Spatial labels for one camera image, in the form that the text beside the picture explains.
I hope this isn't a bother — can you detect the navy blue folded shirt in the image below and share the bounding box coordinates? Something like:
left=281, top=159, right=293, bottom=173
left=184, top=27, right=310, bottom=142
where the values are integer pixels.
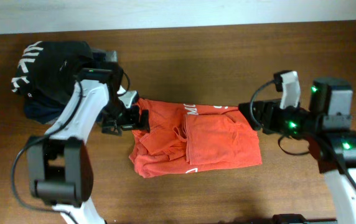
left=23, top=51, right=110, bottom=125

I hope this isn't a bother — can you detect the black device at table edge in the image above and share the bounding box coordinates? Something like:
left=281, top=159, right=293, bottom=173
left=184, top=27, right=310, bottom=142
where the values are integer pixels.
left=272, top=213, right=337, bottom=224

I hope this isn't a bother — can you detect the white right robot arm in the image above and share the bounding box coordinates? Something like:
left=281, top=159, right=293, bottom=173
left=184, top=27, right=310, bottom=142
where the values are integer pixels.
left=238, top=77, right=356, bottom=223

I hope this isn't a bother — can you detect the red t-shirt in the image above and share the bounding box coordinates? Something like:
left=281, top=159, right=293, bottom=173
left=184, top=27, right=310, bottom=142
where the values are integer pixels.
left=129, top=98, right=262, bottom=178

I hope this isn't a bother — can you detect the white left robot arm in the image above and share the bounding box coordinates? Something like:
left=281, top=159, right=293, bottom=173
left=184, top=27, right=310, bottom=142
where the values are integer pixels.
left=22, top=67, right=150, bottom=223

